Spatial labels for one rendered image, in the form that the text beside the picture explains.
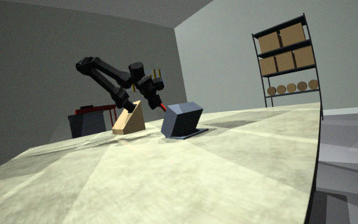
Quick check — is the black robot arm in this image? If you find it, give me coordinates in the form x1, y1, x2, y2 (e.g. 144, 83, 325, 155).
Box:
76, 57, 164, 113

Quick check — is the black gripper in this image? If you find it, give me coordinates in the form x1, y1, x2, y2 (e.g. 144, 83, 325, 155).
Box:
137, 76, 162, 110

